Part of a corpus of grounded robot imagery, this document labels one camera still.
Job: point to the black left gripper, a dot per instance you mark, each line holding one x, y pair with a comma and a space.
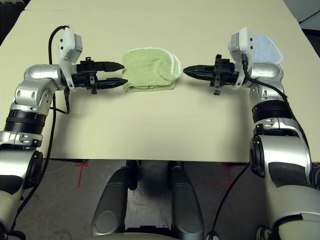
83, 73

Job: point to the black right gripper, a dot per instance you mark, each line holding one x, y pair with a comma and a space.
225, 72

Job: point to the green towel with white trim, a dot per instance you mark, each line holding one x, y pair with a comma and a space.
147, 67

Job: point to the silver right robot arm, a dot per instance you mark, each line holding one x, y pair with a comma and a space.
282, 155

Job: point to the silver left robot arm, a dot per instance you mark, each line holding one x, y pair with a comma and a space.
32, 82

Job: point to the light blue towel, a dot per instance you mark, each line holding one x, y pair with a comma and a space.
267, 50

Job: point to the black foam floor mat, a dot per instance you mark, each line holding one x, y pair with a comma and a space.
10, 22

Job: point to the black cabinet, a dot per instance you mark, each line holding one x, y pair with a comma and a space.
313, 42

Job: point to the grey robot left leg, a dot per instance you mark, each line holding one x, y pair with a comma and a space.
111, 200

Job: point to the grey robot leg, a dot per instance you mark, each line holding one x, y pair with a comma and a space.
111, 200
185, 200

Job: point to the grey robot right leg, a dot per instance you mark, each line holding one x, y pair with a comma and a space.
185, 200

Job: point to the grey round stand wheel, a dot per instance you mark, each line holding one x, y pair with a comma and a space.
262, 233
212, 236

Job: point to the pale robot torso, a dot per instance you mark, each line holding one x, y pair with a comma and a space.
145, 237

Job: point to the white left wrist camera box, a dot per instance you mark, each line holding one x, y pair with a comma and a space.
67, 42

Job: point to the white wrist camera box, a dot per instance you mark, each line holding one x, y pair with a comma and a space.
243, 40
67, 42

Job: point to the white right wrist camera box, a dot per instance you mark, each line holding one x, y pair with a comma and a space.
243, 40

